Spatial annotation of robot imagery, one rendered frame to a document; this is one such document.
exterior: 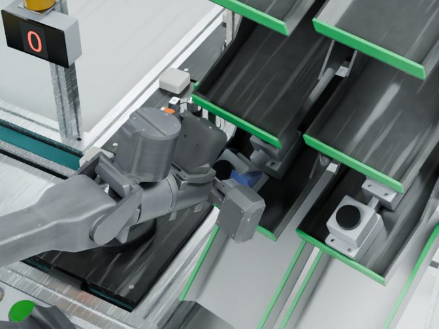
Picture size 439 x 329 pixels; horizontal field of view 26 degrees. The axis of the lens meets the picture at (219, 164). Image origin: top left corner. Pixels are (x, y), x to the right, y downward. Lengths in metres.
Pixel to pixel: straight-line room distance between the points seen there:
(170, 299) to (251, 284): 0.15
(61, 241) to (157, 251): 0.51
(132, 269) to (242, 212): 0.43
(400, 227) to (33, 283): 0.59
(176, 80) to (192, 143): 0.70
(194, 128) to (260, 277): 0.35
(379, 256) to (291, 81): 0.24
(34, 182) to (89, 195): 0.70
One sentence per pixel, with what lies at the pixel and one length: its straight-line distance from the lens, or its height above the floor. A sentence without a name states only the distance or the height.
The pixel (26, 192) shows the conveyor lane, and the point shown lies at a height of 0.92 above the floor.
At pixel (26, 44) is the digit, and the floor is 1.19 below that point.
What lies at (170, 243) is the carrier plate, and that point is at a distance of 1.51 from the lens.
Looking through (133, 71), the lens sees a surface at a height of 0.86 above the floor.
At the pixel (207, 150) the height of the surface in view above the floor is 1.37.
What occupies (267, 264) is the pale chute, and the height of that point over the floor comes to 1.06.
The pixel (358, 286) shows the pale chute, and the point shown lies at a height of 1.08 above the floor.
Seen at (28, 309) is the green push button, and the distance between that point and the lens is 1.45.
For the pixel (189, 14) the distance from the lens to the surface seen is 2.18.
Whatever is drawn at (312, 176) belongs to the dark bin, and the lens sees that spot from 1.22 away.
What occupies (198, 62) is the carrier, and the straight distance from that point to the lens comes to 1.85.
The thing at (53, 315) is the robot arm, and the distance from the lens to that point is 1.14.
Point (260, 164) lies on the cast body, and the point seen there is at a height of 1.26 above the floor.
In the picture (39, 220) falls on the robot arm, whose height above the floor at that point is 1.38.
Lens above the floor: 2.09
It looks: 43 degrees down
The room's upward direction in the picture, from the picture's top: straight up
